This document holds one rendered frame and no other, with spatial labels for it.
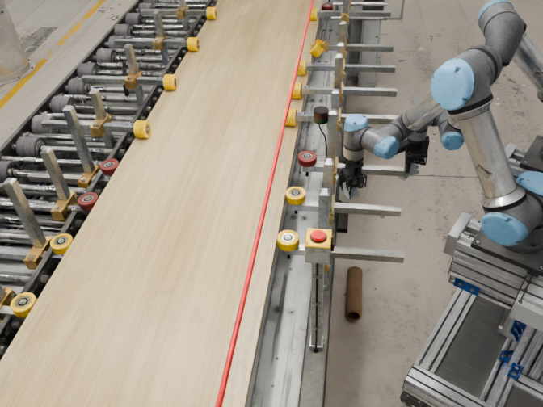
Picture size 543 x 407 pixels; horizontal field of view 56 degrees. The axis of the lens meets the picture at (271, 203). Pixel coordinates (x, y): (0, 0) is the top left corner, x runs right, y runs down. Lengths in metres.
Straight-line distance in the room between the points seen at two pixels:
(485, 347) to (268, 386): 1.09
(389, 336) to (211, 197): 1.20
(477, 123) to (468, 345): 1.30
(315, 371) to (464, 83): 0.99
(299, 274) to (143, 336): 0.74
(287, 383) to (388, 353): 0.93
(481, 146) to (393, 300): 1.54
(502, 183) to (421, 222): 1.83
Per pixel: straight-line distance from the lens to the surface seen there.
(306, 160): 2.19
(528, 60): 2.04
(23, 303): 1.88
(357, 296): 2.73
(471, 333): 2.54
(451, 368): 2.41
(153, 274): 1.81
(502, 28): 1.85
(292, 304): 2.00
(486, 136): 1.45
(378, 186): 3.51
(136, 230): 1.98
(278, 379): 1.83
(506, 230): 1.52
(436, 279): 2.99
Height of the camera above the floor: 2.22
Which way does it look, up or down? 41 degrees down
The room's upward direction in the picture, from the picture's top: 4 degrees counter-clockwise
